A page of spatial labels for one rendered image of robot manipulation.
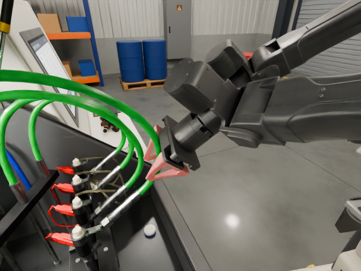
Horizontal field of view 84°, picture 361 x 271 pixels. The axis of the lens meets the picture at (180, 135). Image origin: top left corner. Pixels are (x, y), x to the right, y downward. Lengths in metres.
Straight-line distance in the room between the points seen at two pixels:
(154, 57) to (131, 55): 0.54
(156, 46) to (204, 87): 4.87
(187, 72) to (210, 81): 0.03
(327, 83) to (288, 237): 1.77
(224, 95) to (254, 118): 0.06
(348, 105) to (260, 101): 0.09
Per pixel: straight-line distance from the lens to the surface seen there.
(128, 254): 0.76
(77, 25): 5.54
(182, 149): 0.34
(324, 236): 2.10
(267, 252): 1.82
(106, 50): 6.77
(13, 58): 0.68
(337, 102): 0.22
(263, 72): 0.47
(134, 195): 0.43
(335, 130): 0.24
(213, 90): 0.27
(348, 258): 0.95
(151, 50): 5.14
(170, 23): 6.86
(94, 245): 0.51
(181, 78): 0.28
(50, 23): 5.56
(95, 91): 0.31
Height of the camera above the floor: 1.48
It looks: 30 degrees down
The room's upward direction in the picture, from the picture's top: straight up
